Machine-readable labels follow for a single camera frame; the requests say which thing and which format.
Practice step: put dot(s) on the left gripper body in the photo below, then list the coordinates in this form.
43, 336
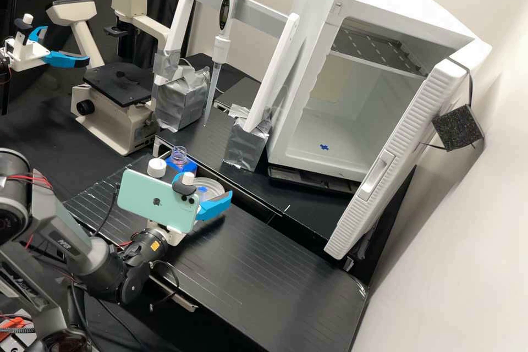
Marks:
29, 55

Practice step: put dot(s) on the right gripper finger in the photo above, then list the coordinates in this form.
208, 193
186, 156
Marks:
176, 179
214, 207

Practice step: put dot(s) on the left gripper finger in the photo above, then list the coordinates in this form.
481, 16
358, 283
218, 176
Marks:
66, 60
40, 30

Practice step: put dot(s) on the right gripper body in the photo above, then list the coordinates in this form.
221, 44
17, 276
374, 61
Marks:
173, 237

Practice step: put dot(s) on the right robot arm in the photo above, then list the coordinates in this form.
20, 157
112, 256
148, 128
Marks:
62, 228

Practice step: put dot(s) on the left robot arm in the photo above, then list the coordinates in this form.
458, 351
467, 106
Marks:
3, 64

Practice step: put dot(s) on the blue bottle holder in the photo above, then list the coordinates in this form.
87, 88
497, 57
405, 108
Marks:
190, 167

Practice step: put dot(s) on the petri dish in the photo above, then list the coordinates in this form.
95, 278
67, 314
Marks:
208, 187

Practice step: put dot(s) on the white cap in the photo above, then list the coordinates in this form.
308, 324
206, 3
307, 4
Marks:
156, 167

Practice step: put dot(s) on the small bottle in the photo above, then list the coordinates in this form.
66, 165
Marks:
179, 155

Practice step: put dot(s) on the cream microscope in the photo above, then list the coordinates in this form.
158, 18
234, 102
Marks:
119, 121

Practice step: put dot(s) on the pipette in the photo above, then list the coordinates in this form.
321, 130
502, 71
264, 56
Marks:
225, 13

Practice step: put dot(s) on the white pipette stand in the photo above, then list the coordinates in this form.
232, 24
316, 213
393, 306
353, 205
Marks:
255, 9

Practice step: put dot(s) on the incubator door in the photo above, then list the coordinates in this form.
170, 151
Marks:
396, 154

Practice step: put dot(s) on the right wrist camera phone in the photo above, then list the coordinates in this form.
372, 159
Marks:
156, 199

